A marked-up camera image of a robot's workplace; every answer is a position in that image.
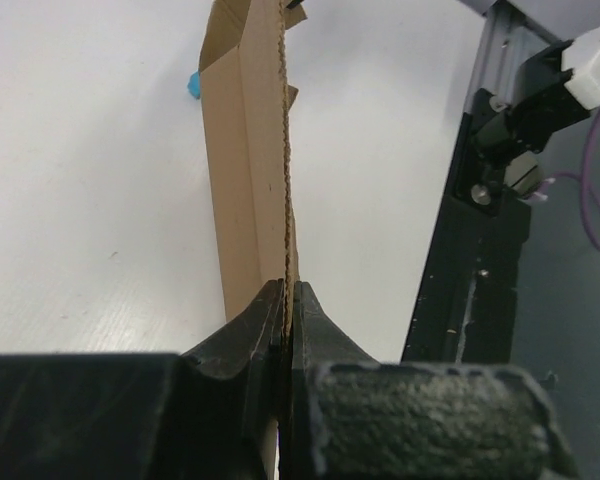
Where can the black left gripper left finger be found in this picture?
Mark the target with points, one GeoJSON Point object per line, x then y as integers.
{"type": "Point", "coordinates": [130, 400]}

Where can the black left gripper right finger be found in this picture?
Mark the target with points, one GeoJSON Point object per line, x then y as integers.
{"type": "Point", "coordinates": [352, 417]}

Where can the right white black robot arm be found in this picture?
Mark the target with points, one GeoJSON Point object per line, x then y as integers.
{"type": "Point", "coordinates": [553, 89]}

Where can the brown cardboard paper box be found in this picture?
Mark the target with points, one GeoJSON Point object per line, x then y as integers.
{"type": "Point", "coordinates": [246, 99]}

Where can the aluminium table frame rail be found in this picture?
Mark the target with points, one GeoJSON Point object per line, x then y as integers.
{"type": "Point", "coordinates": [513, 32]}

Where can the small blue toy car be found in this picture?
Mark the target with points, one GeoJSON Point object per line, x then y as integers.
{"type": "Point", "coordinates": [193, 85]}

